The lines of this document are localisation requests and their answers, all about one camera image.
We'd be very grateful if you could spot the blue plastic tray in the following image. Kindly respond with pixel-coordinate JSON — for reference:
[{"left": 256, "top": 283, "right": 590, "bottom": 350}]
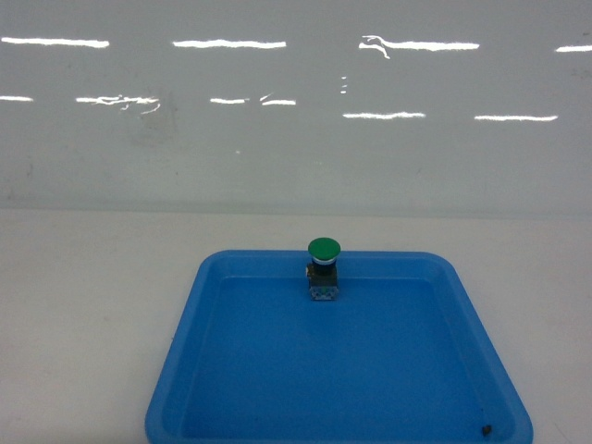
[{"left": 144, "top": 251, "right": 534, "bottom": 443}]

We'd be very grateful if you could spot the green mushroom push button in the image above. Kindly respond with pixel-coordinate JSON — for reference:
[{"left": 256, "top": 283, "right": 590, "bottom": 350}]
[{"left": 306, "top": 237, "right": 341, "bottom": 302}]

